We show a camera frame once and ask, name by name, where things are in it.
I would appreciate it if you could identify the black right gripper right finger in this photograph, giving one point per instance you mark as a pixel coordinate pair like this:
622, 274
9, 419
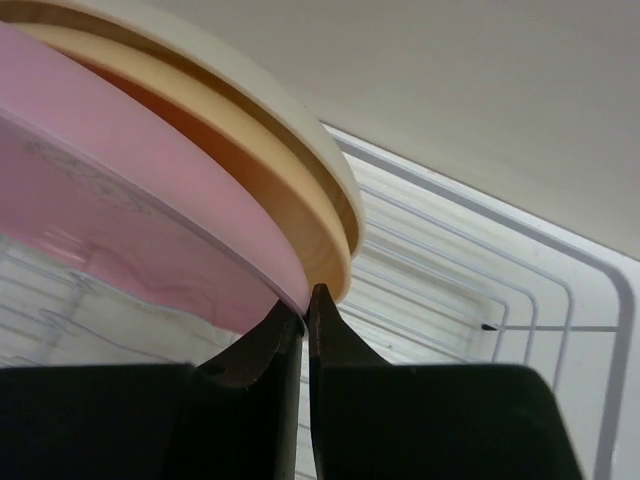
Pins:
371, 419

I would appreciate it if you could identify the white wire dish rack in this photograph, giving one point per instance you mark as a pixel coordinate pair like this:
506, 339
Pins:
446, 274

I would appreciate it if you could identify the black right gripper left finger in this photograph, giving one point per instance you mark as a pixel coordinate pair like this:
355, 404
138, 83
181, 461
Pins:
233, 417

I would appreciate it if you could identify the orange plate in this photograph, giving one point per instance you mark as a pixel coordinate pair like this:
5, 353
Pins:
294, 189

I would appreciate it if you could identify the pink plate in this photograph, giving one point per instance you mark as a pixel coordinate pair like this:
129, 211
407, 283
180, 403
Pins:
98, 182

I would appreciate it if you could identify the rear beige plate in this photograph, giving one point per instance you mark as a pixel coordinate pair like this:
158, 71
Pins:
217, 65

